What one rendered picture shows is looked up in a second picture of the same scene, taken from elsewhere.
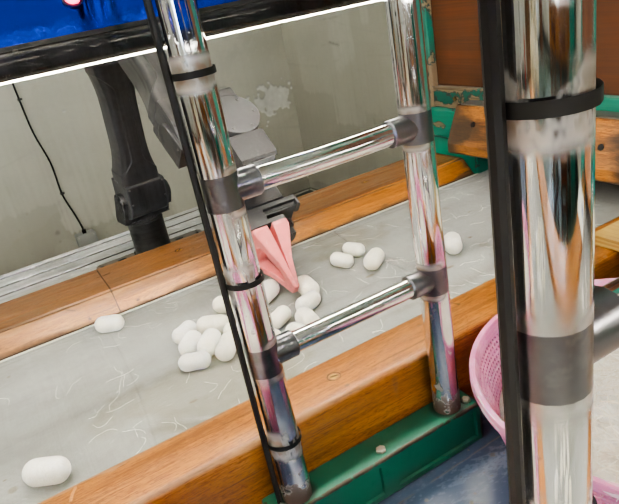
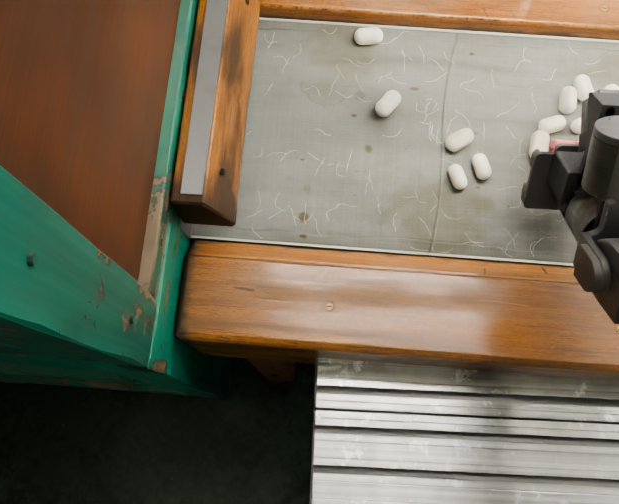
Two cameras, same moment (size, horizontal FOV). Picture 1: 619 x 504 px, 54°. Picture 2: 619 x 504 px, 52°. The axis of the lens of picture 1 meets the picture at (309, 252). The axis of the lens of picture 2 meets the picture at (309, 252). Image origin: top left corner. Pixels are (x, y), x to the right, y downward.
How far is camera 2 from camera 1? 111 cm
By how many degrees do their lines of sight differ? 80
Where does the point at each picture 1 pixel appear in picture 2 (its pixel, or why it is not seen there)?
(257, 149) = (614, 95)
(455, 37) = (121, 212)
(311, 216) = (449, 271)
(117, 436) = not seen: outside the picture
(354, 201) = (382, 265)
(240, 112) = not seen: outside the picture
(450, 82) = (139, 256)
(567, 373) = not seen: outside the picture
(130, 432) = not seen: outside the picture
